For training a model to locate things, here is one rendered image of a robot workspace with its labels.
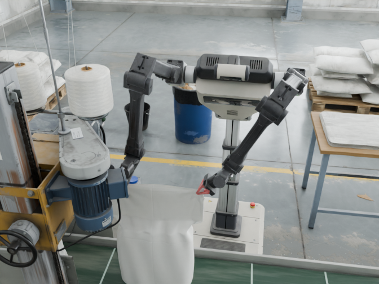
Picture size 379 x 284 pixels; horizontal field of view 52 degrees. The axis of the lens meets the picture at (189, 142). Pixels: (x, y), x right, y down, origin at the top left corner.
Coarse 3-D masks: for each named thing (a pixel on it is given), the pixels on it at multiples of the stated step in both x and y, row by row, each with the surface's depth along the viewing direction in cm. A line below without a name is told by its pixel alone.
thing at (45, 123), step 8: (32, 120) 183; (40, 120) 183; (48, 120) 183; (56, 120) 183; (96, 120) 188; (32, 128) 176; (40, 128) 176; (48, 128) 176; (56, 128) 176; (96, 128) 188
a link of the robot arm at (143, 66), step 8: (136, 56) 151; (144, 56) 151; (136, 64) 150; (144, 64) 150; (152, 64) 150; (160, 64) 165; (136, 72) 150; (144, 72) 149; (152, 72) 160; (160, 72) 169; (168, 72) 179; (176, 72) 183; (128, 80) 150; (136, 80) 149; (144, 80) 148; (176, 80) 188; (144, 88) 151
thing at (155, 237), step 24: (144, 192) 188; (168, 192) 187; (192, 192) 186; (144, 216) 197; (168, 216) 195; (192, 216) 194; (120, 240) 200; (144, 240) 195; (168, 240) 193; (192, 240) 202; (120, 264) 209; (144, 264) 204; (168, 264) 201; (192, 264) 207
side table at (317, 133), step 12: (312, 120) 310; (312, 132) 326; (312, 144) 331; (324, 144) 278; (312, 156) 338; (324, 156) 276; (360, 156) 269; (372, 156) 268; (324, 168) 282; (312, 204) 303; (312, 216) 305; (372, 216) 298; (312, 228) 311
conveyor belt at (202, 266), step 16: (80, 256) 236; (96, 256) 237; (112, 256) 237; (80, 272) 226; (96, 272) 226; (112, 272) 226; (208, 272) 226; (224, 272) 227; (240, 272) 227; (256, 272) 227; (272, 272) 227; (288, 272) 227; (304, 272) 227; (320, 272) 227
